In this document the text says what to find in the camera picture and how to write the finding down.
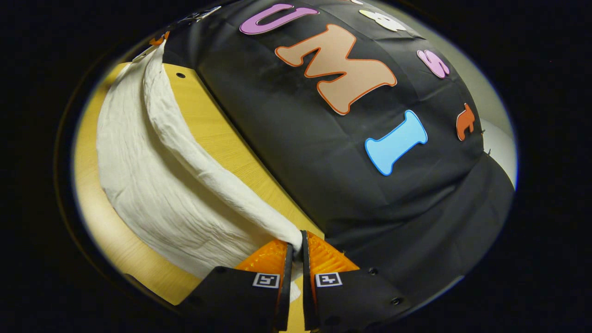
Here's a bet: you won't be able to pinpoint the black backdrop cloth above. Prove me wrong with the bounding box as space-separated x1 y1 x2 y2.
162 0 517 307

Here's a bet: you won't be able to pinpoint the white jeans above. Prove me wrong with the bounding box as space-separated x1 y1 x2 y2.
96 44 304 302

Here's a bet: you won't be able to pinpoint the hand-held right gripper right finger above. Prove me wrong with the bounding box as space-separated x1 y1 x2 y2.
302 230 412 332

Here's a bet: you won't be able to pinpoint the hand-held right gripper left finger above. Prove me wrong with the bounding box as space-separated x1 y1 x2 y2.
178 238 294 332

